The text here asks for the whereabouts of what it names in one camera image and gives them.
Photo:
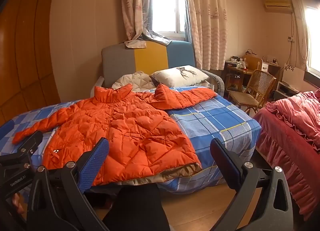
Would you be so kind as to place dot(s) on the wall air conditioner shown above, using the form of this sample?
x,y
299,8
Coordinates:
x,y
278,6

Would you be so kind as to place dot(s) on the white board with flower print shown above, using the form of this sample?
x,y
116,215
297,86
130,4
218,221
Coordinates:
x,y
292,72

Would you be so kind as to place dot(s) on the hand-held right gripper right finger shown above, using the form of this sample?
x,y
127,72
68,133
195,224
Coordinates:
x,y
225,164

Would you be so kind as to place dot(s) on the person's dark trouser legs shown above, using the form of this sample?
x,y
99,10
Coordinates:
x,y
140,211

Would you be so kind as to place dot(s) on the beige quilted blanket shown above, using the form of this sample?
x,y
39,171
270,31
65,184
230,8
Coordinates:
x,y
135,79

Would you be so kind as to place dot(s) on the cluttered wooden desk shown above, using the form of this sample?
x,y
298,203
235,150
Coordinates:
x,y
237,71

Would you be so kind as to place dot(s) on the low media stand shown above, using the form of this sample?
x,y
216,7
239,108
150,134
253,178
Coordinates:
x,y
285,91

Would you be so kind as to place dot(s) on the side window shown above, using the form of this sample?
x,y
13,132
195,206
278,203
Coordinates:
x,y
313,41

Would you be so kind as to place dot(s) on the pink ruffled bedspread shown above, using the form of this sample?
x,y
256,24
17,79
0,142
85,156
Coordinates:
x,y
295,131

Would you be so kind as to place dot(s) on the grey woven basket rim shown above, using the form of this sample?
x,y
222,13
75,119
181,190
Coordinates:
x,y
217,81

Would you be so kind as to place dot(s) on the long patterned beige curtain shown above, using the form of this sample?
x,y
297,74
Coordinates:
x,y
207,18

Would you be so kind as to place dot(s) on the bed with blue plaid sheet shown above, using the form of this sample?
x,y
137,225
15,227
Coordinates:
x,y
212,123

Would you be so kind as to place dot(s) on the side window curtain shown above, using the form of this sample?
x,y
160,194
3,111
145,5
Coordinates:
x,y
300,26

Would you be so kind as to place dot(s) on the grey yellow blue headboard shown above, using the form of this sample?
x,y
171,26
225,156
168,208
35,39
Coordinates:
x,y
150,58

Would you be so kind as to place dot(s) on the orange wooden wardrobe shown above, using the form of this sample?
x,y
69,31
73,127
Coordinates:
x,y
25,46

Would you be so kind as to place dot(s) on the white pillow with deer print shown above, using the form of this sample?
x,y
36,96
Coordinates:
x,y
180,74

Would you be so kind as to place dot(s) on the small white cabinet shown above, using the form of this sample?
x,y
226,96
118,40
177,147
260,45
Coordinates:
x,y
271,69

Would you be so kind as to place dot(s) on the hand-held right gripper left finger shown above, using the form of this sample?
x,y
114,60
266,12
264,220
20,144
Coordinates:
x,y
95,161

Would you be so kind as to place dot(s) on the bright window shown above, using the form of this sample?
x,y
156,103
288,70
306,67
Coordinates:
x,y
167,6

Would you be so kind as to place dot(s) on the orange puffer jacket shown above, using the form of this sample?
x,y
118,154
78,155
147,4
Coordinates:
x,y
130,131

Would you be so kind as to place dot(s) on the wooden rattan chair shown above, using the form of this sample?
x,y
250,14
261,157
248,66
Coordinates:
x,y
257,88

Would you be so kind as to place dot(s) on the metal cup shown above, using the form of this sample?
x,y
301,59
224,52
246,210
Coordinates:
x,y
211,87

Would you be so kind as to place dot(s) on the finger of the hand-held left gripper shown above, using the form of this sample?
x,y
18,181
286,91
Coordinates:
x,y
27,143
5,126

